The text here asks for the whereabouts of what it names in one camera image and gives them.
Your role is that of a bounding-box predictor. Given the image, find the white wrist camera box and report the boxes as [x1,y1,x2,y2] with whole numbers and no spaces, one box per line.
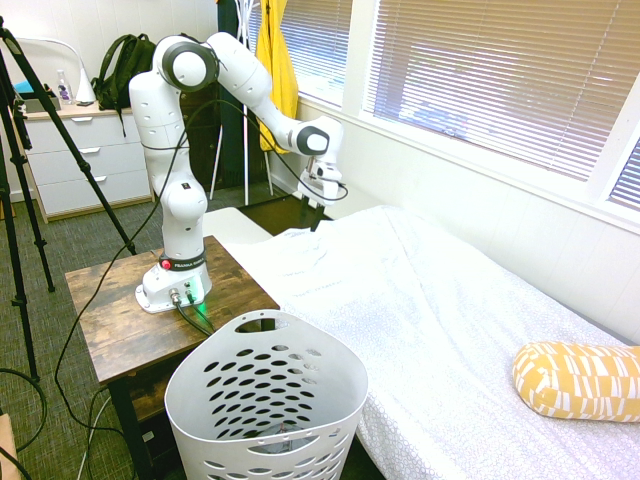
[311,158,344,183]

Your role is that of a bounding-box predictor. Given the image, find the wide white window blind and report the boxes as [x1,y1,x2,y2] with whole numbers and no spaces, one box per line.
[362,0,640,183]

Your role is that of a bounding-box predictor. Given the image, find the white desk lamp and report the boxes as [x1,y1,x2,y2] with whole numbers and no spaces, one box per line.
[29,37,97,107]

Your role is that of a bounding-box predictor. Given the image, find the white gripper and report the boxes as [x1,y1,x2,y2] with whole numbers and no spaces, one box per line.
[297,168,348,233]

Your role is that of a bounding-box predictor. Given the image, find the yellow hanging jacket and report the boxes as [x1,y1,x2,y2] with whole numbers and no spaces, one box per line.
[254,0,300,154]

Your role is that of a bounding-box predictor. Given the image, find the narrow white window blind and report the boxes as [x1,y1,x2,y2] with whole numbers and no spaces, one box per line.
[247,0,354,109]

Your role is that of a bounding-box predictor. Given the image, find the clear plastic bottle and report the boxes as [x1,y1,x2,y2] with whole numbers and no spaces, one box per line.
[55,69,76,106]

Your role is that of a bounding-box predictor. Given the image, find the grey storage box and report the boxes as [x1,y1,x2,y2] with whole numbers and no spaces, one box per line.
[22,94,62,114]

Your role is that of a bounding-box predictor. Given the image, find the tilted white window blind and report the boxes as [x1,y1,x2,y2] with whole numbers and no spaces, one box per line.
[608,139,640,212]

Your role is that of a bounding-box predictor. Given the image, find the long black arm cable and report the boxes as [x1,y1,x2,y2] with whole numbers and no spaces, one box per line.
[53,97,350,480]

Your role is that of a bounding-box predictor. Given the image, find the yellow white patterned pillow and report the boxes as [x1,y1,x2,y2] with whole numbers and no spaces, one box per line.
[511,340,640,424]

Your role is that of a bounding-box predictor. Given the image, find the white perforated laundry basket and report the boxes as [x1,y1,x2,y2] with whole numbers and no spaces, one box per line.
[163,309,370,480]

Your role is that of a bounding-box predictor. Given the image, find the grey clothes in basket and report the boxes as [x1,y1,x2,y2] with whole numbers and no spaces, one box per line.
[249,422,321,456]

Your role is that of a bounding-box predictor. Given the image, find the white coat stand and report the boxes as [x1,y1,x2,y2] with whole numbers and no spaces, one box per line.
[209,0,275,207]

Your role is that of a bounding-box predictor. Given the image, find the black base connector cables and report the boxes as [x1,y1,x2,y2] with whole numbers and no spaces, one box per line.
[173,295,217,335]

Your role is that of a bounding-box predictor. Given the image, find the white dotted bed cover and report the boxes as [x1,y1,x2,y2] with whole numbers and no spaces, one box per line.
[219,203,640,480]

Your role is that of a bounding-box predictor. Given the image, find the dark green backpack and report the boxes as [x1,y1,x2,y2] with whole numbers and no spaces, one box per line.
[89,33,158,137]

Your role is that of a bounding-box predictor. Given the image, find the rustic wooden side table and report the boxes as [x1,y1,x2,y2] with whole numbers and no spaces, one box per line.
[64,234,281,480]

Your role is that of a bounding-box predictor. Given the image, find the black camera tripod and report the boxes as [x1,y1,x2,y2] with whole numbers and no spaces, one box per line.
[0,14,138,384]

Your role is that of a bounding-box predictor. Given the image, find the dark wooden dresser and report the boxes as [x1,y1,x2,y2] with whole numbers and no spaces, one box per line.
[177,89,266,201]

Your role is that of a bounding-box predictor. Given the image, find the white floor cable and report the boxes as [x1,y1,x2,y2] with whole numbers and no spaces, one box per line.
[74,394,112,480]

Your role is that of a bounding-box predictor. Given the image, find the brown cardboard box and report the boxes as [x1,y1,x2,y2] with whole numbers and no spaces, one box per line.
[0,412,19,480]

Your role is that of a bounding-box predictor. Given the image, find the dark hanging garment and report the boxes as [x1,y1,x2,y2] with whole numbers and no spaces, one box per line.
[216,0,254,192]

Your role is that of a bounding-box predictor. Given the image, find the black looped floor cable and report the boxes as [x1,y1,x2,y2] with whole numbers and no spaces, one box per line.
[0,367,49,480]

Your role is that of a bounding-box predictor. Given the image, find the white drawer dresser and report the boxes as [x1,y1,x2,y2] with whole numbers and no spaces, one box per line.
[22,105,155,225]

